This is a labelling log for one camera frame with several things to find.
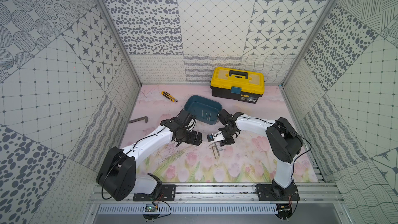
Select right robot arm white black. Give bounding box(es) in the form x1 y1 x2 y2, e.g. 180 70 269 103
208 109 304 189

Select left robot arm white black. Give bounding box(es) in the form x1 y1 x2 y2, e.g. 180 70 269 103
96 110 202 201

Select teal plastic storage box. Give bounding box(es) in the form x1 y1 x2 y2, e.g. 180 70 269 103
183 95 222 125

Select dark metal hex key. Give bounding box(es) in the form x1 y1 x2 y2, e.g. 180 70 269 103
128 116 148 124

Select yellow utility knife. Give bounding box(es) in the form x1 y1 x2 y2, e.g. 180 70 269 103
161 91 178 102

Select yellow black toolbox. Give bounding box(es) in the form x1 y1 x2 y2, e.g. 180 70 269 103
210 67 265 104

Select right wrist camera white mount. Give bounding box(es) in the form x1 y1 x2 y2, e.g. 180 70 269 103
207 131 225 143

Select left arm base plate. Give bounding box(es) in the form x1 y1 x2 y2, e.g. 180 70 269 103
133 184 176 202

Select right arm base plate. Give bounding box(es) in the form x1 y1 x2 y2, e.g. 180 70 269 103
255 182 300 201

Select aluminium mounting rail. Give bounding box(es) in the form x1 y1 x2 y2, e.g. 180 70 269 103
88 183 344 204

